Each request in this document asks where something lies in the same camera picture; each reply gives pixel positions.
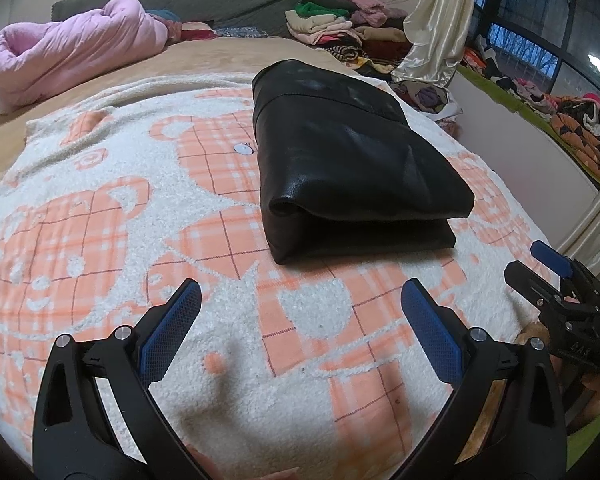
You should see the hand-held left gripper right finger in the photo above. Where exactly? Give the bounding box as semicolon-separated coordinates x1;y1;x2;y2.
395;279;568;480

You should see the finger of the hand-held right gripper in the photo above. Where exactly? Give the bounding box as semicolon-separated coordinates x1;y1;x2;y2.
504;261;568;308
530;241;576;277

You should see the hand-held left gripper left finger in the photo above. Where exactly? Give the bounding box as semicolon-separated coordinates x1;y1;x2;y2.
32;278;203;480

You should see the black leather jacket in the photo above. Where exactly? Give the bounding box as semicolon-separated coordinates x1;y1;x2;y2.
251;59;476;266

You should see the heap of colourful sill clothes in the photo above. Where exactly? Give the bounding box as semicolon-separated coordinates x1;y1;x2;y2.
462;35;600;181

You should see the white bag of clothes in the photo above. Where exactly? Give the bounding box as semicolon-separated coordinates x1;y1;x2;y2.
390;77;463;123

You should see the pile of folded clothes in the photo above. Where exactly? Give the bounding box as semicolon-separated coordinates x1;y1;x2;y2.
285;0;416;73

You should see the person's left hand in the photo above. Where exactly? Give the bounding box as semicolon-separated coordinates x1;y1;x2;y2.
186;447;301;480

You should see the cream satin curtain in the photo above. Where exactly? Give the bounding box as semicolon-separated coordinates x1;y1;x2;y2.
391;0;481;86
555;157;600;263

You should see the orange white bear blanket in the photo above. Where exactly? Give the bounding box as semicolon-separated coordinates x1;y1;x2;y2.
0;72;561;480

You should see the green sill mat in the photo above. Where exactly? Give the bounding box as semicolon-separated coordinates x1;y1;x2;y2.
455;60;600;191

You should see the dark framed window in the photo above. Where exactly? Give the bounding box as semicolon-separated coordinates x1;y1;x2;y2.
472;0;600;111

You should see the pink duvet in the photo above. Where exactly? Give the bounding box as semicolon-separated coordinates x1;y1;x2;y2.
0;0;181;113

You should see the blue patterned cloth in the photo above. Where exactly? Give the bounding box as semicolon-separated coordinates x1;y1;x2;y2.
215;25;271;39

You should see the grey padded headboard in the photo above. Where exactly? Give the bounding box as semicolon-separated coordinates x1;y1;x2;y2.
51;0;311;36

